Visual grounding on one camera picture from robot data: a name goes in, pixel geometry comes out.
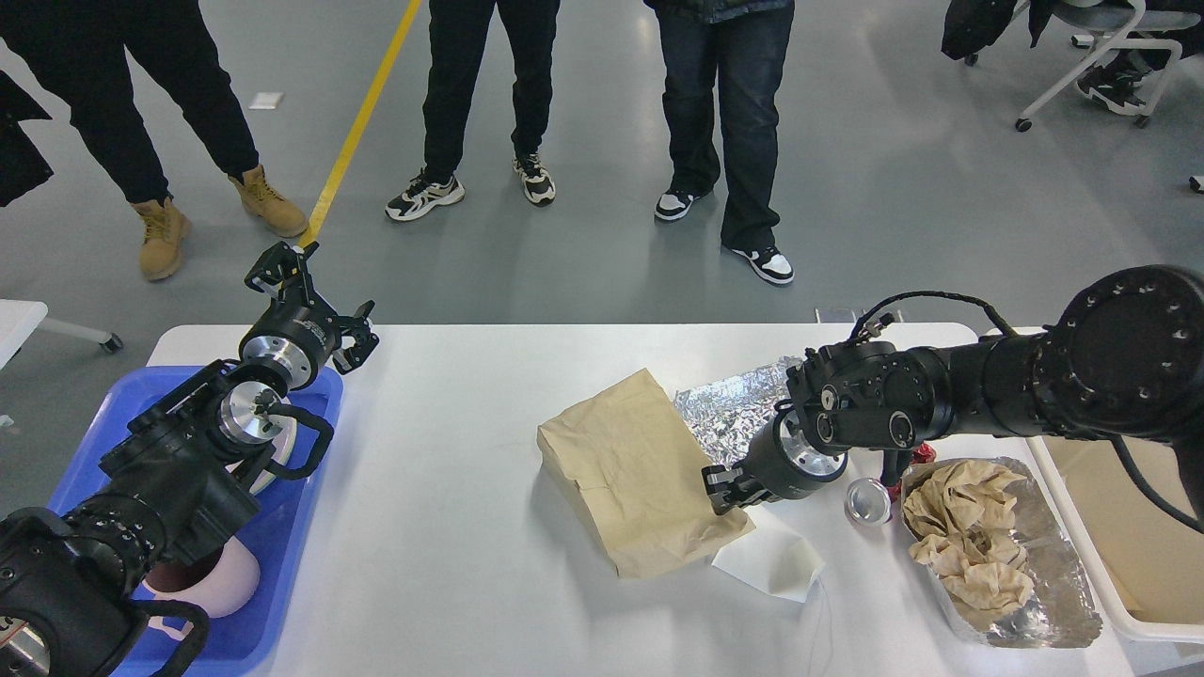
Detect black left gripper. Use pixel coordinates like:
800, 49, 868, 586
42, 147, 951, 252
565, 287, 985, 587
238, 241, 379, 390

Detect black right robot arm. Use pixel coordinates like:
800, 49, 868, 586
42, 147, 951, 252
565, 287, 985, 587
702, 265, 1203, 530

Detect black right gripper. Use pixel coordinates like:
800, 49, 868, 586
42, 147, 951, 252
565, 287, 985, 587
702, 410, 848, 517

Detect crushed red soda can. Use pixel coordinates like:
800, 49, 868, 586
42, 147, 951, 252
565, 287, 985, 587
846, 443, 937, 526

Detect brown paper bag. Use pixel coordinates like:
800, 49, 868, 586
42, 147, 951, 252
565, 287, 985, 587
537, 370, 755, 579

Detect white paper sheet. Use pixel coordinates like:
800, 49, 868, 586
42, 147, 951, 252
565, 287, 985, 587
712, 506, 825, 604

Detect aluminium foil sheet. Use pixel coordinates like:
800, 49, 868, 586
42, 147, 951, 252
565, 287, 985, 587
673, 357, 801, 466

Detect white plastic bin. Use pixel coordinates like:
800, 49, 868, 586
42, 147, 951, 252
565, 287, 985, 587
967, 434, 1203, 644

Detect foil tray with brown paper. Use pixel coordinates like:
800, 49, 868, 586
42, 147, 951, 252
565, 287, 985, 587
901, 457, 1102, 650

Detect person in dark jeans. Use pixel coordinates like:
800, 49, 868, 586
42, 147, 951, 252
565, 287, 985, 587
649, 1, 795, 285

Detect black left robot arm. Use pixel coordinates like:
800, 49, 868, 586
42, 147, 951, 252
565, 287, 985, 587
1, 243, 379, 676

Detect person in black-white sneakers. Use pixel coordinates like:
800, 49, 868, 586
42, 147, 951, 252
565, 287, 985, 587
385, 0, 562, 223

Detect pink mug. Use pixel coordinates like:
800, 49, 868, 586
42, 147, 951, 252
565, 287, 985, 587
142, 537, 260, 620

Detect white side table left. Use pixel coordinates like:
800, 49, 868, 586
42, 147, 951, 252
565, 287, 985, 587
1, 299, 124, 367

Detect pink plate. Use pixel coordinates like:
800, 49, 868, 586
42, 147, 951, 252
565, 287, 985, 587
249, 416, 299, 496

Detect floor outlet plates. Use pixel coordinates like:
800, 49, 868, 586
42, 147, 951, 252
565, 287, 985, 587
816, 306, 905, 324

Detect blue plastic tray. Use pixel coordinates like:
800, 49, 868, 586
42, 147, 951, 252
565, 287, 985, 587
48, 365, 324, 676

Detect white office chair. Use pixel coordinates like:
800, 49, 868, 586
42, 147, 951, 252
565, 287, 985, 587
963, 0, 1204, 133

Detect person in tan boots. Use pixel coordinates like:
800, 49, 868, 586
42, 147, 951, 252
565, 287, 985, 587
0, 0, 309, 282

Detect seated person in background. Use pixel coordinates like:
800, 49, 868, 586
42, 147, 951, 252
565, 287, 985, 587
1075, 1, 1203, 117

